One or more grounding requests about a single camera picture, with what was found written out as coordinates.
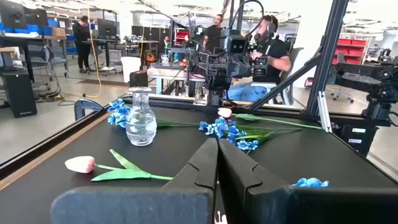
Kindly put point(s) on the small vase with red tulip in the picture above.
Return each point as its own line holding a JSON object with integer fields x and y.
{"x": 165, "y": 59}

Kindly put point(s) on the blue artificial flower spray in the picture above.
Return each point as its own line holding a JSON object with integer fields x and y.
{"x": 222, "y": 127}
{"x": 311, "y": 182}
{"x": 116, "y": 118}

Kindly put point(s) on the pink artificial tulip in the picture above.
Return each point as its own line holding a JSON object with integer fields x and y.
{"x": 224, "y": 112}
{"x": 81, "y": 164}

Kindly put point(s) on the neighbouring black robot arm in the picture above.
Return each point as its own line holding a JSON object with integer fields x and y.
{"x": 373, "y": 81}

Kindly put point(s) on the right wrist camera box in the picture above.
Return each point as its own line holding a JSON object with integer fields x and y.
{"x": 237, "y": 45}

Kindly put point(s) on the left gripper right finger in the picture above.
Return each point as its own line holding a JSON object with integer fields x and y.
{"x": 280, "y": 205}

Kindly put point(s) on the black computer tower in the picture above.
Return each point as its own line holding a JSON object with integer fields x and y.
{"x": 18, "y": 93}

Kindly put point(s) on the cardboard box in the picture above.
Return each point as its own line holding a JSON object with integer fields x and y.
{"x": 58, "y": 32}

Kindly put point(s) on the wooden table board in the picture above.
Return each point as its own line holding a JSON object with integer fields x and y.
{"x": 31, "y": 165}

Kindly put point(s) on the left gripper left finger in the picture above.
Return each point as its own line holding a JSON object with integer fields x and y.
{"x": 140, "y": 205}

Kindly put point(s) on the small black box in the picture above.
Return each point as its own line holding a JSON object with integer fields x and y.
{"x": 138, "y": 78}

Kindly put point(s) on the black diagonal frame brace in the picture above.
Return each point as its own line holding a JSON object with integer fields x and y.
{"x": 286, "y": 82}

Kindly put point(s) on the background work table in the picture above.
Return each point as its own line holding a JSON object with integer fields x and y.
{"x": 169, "y": 73}

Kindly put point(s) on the grey office chair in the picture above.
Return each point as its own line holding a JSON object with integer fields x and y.
{"x": 340, "y": 90}

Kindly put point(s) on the black office chair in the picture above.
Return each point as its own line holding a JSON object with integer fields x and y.
{"x": 293, "y": 59}

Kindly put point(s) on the white bin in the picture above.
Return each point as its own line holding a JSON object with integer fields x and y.
{"x": 130, "y": 67}

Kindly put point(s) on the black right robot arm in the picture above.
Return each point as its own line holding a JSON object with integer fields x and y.
{"x": 219, "y": 85}

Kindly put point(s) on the black aluminium frame post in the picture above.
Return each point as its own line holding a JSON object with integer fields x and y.
{"x": 326, "y": 53}

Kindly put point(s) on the shelf with red bins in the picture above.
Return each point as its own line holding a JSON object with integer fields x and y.
{"x": 182, "y": 35}
{"x": 351, "y": 51}

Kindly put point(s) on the black control box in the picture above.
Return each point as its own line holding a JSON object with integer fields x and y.
{"x": 357, "y": 138}

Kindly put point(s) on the white corner bracket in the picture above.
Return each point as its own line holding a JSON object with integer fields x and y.
{"x": 323, "y": 112}

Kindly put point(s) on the person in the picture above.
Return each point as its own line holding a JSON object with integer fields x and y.
{"x": 81, "y": 43}
{"x": 273, "y": 59}
{"x": 214, "y": 34}

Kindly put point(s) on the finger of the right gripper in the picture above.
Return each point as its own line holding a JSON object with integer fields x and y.
{"x": 245, "y": 67}
{"x": 234, "y": 67}

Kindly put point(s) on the clear glass vase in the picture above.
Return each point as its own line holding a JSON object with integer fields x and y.
{"x": 141, "y": 124}

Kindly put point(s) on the black computer monitor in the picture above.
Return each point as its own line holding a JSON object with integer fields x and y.
{"x": 105, "y": 28}
{"x": 12, "y": 14}
{"x": 36, "y": 17}

